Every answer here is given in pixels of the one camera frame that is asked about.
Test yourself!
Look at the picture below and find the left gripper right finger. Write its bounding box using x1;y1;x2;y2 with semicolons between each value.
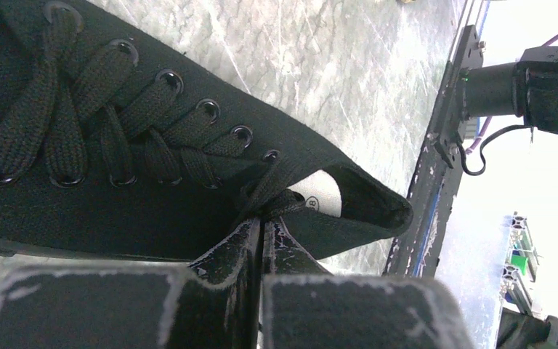
262;220;472;348

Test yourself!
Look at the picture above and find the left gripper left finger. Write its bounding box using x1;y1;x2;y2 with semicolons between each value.
0;218;262;348

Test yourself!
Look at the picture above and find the black canvas shoe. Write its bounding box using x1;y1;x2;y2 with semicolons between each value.
0;1;413;260

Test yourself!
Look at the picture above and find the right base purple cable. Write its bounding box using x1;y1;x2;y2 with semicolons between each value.
464;115;494;155

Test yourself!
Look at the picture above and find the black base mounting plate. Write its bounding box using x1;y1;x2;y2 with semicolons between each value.
384;25;483;276

